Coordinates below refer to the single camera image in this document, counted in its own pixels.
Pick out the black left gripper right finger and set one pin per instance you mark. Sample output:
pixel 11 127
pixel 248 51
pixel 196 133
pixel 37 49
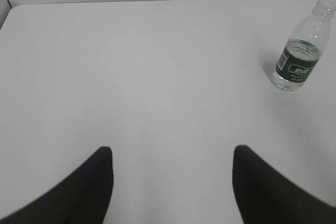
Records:
pixel 263 195

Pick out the clear green-label water bottle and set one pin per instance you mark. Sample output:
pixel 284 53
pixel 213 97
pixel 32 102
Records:
pixel 304 47

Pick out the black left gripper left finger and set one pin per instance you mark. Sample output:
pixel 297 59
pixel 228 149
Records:
pixel 82 197

